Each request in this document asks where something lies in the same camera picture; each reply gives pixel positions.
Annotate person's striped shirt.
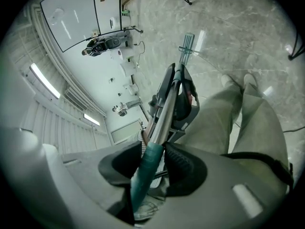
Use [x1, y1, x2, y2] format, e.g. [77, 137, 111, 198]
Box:
[147, 155, 169, 188]

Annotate black waist strap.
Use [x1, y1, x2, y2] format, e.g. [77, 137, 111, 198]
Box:
[220, 151, 295, 190]

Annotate short ceiling light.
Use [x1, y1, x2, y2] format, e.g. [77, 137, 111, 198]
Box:
[83, 113, 101, 126]

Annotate plain white box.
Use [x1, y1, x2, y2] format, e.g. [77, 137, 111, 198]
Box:
[120, 61, 137, 77]
[122, 83, 140, 96]

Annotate white cylindrical bin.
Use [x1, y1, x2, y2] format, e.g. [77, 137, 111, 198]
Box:
[121, 15, 132, 31]

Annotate green mop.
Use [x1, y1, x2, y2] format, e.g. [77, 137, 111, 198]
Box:
[130, 32, 196, 221]

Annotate person's beige shoe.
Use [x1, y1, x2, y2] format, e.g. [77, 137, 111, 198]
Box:
[221, 74, 240, 88]
[243, 73, 258, 88]

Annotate person's left beige shoe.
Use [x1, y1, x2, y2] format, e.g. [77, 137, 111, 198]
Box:
[221, 74, 240, 88]

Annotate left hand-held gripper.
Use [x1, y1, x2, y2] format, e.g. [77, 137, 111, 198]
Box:
[147, 62, 200, 140]

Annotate white box with purple mark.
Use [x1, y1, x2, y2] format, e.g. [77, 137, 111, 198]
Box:
[110, 48, 137, 62]

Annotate person's right beige shoe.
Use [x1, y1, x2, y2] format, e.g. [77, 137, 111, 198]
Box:
[243, 73, 258, 88]

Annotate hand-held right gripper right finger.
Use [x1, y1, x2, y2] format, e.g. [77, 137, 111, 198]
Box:
[165, 143, 210, 197]

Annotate thin dark wire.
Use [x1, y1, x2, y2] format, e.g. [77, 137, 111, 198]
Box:
[133, 41, 146, 57]

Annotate frosted glass door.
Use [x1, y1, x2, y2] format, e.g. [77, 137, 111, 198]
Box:
[111, 119, 146, 145]

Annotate ceiling air vent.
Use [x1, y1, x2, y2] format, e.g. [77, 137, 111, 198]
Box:
[64, 89, 88, 111]

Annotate black-framed white board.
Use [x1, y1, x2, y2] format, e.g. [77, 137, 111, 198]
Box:
[40, 0, 122, 52]

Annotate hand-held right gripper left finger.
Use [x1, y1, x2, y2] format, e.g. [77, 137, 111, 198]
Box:
[98, 141, 143, 188]

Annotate person's left forearm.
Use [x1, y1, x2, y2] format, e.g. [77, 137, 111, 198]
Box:
[126, 122, 154, 152]

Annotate long ceiling light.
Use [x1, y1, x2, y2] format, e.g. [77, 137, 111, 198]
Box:
[29, 63, 61, 100]

